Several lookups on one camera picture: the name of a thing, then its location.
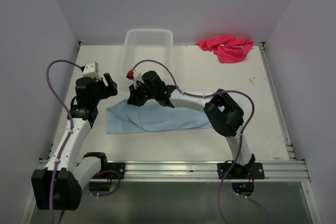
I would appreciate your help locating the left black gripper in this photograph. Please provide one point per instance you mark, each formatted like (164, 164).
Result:
(109, 90)

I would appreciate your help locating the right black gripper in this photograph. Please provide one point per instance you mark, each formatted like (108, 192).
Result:
(135, 99)

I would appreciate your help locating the light blue towel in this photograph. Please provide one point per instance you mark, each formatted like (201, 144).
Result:
(123, 118)

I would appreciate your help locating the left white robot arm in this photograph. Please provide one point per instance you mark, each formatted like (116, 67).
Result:
(59, 185)

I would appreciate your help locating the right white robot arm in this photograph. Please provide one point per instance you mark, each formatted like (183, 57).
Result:
(223, 112)

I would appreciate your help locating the white plastic basket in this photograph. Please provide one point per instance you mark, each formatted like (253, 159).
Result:
(142, 44)

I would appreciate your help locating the pink towel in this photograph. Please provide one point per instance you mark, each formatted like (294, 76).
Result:
(228, 49)

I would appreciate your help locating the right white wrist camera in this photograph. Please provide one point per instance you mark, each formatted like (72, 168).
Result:
(135, 77)

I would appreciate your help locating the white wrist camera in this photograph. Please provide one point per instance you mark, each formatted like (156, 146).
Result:
(91, 70)
(135, 77)

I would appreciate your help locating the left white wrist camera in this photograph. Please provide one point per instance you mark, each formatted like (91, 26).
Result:
(91, 70)

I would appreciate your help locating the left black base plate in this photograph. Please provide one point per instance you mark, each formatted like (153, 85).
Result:
(118, 167)

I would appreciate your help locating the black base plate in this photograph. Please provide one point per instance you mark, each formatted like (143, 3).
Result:
(255, 171)
(118, 167)

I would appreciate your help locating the aluminium mounting rail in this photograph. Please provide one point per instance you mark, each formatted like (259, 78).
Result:
(151, 171)

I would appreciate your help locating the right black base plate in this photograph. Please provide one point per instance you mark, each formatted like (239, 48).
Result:
(255, 171)

